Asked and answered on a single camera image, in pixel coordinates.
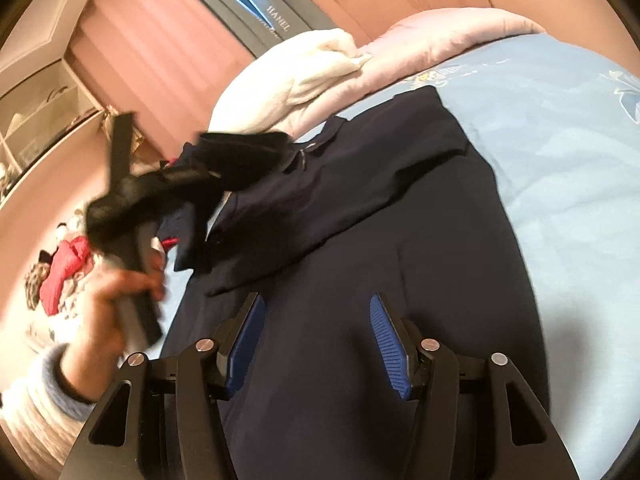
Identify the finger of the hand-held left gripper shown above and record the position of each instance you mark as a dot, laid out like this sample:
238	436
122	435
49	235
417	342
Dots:
245	157

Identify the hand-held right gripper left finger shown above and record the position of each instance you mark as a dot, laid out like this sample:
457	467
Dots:
243	345

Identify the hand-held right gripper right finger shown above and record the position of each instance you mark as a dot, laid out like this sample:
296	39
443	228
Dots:
391	350

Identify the navy blue large garment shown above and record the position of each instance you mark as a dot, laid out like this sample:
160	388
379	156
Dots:
350	240

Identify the person's left forearm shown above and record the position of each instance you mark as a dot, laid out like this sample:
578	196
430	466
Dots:
37	405

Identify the pile of dark clothes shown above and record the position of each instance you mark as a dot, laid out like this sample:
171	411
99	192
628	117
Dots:
192	245

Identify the person's left hand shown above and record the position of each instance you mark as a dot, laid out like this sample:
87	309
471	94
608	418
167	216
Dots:
107	305

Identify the white fluffy towel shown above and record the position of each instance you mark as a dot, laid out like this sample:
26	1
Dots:
280	85

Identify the red garment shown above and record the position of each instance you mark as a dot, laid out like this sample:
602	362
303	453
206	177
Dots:
62	270

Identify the leopard print cloth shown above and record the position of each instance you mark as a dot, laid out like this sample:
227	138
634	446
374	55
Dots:
35	285

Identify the grey printed box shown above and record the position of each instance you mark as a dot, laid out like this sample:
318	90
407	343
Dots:
260	5

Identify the pink quilt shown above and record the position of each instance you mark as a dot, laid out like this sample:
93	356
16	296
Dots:
425	40

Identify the blue floral bed sheet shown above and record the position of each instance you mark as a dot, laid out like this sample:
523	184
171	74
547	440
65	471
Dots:
560	170

